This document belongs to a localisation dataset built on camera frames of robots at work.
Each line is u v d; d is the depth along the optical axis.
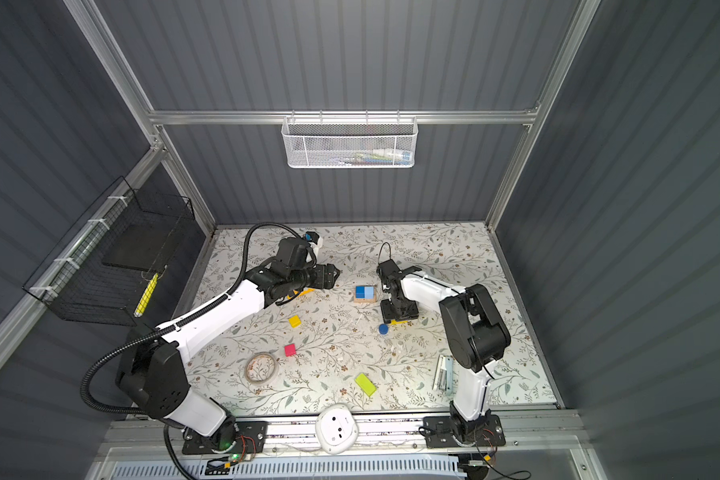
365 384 0.81
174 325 0.46
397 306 0.81
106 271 0.72
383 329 0.92
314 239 0.76
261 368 0.85
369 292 0.97
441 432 0.72
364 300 0.98
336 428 0.72
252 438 0.73
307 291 0.74
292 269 0.65
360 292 0.97
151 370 0.43
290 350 0.88
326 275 0.77
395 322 0.87
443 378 0.81
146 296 0.68
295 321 0.94
